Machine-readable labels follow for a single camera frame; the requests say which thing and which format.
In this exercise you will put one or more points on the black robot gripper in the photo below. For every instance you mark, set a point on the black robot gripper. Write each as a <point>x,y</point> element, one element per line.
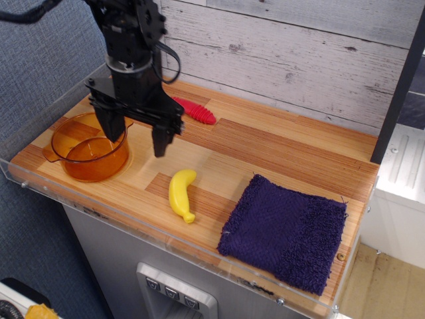
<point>135,93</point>

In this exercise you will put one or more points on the yellow toy banana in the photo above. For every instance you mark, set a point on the yellow toy banana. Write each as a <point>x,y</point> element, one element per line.
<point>178,194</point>

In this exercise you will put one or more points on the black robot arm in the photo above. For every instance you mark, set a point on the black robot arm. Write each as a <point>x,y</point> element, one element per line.
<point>132,31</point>

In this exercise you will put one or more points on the amber transparent plastic pot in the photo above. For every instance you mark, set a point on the amber transparent plastic pot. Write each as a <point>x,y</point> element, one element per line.
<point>83,150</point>

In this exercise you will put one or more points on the clear acrylic table guard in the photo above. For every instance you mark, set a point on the clear acrylic table guard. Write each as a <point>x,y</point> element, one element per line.
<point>249,138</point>

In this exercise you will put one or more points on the silver cabinet with button panel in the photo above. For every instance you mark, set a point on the silver cabinet with button panel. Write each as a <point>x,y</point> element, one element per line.
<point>144,279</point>

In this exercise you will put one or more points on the purple folded towel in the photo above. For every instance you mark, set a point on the purple folded towel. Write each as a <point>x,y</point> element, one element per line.
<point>292,235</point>

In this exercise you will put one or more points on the white ribbed metal box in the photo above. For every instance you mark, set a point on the white ribbed metal box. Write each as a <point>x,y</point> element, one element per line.
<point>402,169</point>

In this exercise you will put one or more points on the red handled metal spoon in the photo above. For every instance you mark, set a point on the red handled metal spoon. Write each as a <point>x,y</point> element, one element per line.
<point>196,111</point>

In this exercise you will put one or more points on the black right frame post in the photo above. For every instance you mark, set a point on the black right frame post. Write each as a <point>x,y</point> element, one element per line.
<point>406,77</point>

